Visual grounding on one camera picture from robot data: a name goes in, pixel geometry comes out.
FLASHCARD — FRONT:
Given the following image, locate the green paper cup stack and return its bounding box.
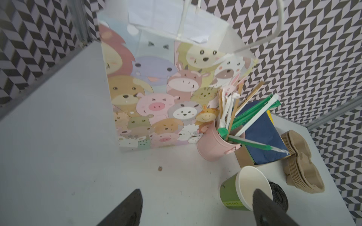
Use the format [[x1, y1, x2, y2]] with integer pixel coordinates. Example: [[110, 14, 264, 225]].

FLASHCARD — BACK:
[[219, 166, 273, 211]]

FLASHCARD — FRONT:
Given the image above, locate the dark blue napkin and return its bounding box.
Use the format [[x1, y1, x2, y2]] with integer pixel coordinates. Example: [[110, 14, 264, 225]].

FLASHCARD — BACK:
[[246, 113, 289, 165]]

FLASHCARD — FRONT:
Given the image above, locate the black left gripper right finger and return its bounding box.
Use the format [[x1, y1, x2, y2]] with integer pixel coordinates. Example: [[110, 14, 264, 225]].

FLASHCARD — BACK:
[[253, 189, 298, 226]]

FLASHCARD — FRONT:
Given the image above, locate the green wrapped straw, lying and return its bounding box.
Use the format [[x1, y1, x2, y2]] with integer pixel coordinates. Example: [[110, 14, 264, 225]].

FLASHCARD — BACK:
[[217, 128, 289, 154]]

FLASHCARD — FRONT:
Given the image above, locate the pink metal bucket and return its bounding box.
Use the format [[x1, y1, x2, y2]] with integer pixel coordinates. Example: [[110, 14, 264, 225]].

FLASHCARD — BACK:
[[197, 122, 248, 162]]

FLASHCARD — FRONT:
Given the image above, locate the cartoon animal paper bag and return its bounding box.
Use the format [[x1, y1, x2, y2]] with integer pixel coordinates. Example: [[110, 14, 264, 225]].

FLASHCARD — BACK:
[[97, 1, 284, 151]]

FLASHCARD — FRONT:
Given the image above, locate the cardboard napkin box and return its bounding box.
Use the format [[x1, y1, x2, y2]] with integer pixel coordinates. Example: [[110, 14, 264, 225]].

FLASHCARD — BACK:
[[234, 146, 291, 168]]

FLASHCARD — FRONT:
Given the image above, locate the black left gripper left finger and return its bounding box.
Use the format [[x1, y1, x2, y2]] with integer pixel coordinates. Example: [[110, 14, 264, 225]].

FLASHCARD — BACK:
[[97, 189, 143, 226]]

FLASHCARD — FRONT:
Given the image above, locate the stack of pulp cup carriers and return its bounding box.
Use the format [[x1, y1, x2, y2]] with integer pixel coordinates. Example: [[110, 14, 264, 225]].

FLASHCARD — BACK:
[[281, 130, 325, 194]]

